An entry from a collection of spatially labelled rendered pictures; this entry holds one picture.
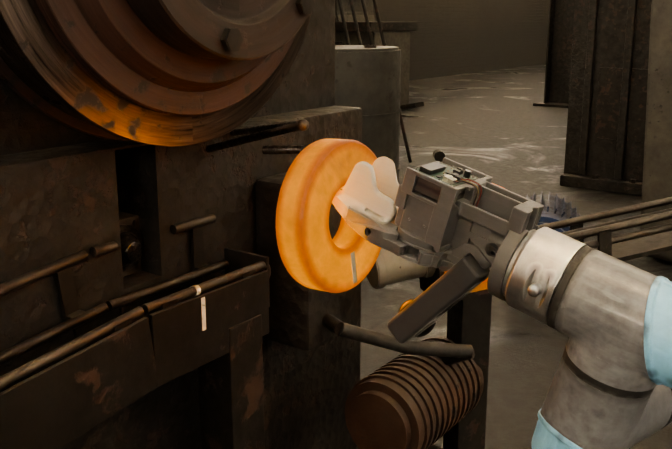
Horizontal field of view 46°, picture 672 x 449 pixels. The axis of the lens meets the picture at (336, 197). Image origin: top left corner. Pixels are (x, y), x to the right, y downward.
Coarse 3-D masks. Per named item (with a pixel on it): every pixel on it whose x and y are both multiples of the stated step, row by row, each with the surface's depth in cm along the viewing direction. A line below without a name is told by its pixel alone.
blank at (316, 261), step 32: (320, 160) 73; (352, 160) 77; (288, 192) 73; (320, 192) 74; (288, 224) 73; (320, 224) 74; (288, 256) 74; (320, 256) 74; (352, 256) 79; (320, 288) 76
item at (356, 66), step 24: (336, 48) 358; (360, 48) 358; (384, 48) 358; (336, 72) 349; (360, 72) 351; (384, 72) 357; (336, 96) 352; (360, 96) 353; (384, 96) 360; (384, 120) 362; (384, 144) 365
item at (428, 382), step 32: (384, 384) 107; (416, 384) 108; (448, 384) 112; (480, 384) 118; (352, 416) 109; (384, 416) 106; (416, 416) 105; (448, 416) 111; (384, 448) 107; (416, 448) 105
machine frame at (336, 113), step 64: (320, 0) 126; (320, 64) 128; (0, 128) 84; (64, 128) 91; (320, 128) 121; (0, 192) 79; (64, 192) 85; (128, 192) 99; (192, 192) 101; (0, 256) 80; (64, 256) 86; (0, 320) 81; (64, 320) 88; (192, 384) 106; (320, 384) 131; (64, 448) 90; (128, 448) 98; (192, 448) 107; (320, 448) 133
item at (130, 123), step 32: (0, 0) 66; (32, 0) 69; (0, 32) 70; (32, 32) 69; (32, 64) 70; (64, 64) 72; (288, 64) 98; (64, 96) 73; (96, 96) 75; (256, 96) 94; (128, 128) 79; (160, 128) 82; (192, 128) 86; (224, 128) 90
